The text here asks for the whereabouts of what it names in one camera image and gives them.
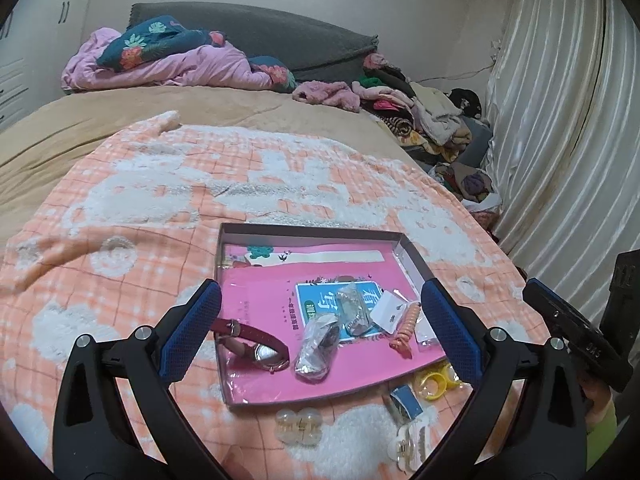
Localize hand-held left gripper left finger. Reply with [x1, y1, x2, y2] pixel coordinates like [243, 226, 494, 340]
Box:
[52, 278, 223, 480]

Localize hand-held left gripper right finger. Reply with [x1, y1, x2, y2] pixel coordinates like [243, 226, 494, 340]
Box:
[410, 277, 588, 480]

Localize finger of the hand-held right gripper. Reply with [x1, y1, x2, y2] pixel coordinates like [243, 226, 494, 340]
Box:
[522, 277, 634, 394]

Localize clear plastic bag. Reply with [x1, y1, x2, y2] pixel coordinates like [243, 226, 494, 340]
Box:
[414, 319, 442, 349]

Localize orange hair tie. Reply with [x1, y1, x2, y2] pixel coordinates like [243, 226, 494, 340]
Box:
[389, 302, 422, 359]

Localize white earring card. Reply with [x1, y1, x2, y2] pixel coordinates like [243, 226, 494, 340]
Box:
[369, 292, 409, 334]

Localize red strap wristwatch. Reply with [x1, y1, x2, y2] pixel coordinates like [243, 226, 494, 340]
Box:
[210, 318, 292, 374]

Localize clear bag with silver jewelry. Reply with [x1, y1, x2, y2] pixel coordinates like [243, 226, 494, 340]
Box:
[336, 282, 382, 339]

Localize clear bag with dark jewelry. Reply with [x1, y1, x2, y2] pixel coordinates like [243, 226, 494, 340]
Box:
[293, 312, 342, 384]

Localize pink shallow box tray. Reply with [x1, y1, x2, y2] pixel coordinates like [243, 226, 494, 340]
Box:
[214, 222, 452, 407]

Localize person's right hand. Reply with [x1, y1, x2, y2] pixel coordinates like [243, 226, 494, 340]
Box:
[579, 377, 614, 434]

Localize yellow plastic rings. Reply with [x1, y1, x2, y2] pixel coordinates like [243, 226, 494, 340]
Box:
[412, 364, 462, 402]

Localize small blue box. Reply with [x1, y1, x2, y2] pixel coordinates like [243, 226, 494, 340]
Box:
[389, 385, 424, 422]

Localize white hair claw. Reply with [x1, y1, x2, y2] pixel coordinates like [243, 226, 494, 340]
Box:
[386, 404, 437, 473]

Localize red cloth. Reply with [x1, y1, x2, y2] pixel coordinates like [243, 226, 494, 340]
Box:
[469, 209, 502, 234]

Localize orange checked fleece blanket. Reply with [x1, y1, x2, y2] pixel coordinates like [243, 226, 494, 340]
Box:
[0, 109, 553, 480]

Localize clear hair clips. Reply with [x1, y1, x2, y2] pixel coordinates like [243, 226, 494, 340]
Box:
[274, 406, 322, 447]

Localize bag of clothes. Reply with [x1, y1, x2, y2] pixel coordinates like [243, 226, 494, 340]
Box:
[429, 159, 504, 212]

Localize striped white curtain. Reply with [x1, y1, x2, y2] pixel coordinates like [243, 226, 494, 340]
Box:
[481, 0, 640, 313]

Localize pile of clothes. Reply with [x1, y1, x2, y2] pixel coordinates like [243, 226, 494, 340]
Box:
[351, 52, 477, 162]

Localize tan bedsheet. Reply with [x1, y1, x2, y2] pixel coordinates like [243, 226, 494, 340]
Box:
[0, 86, 433, 243]

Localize purple floral duvet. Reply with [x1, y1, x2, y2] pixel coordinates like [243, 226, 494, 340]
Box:
[60, 15, 299, 94]

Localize pink fuzzy garment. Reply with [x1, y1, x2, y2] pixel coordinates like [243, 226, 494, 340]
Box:
[291, 79, 362, 114]

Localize grey headboard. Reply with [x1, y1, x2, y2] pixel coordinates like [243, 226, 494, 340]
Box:
[127, 2, 381, 84]

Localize white wardrobe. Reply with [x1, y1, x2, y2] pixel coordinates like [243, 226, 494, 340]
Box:
[0, 0, 97, 133]

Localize thin wall cable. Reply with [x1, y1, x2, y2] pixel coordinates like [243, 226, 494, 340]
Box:
[414, 59, 502, 84]

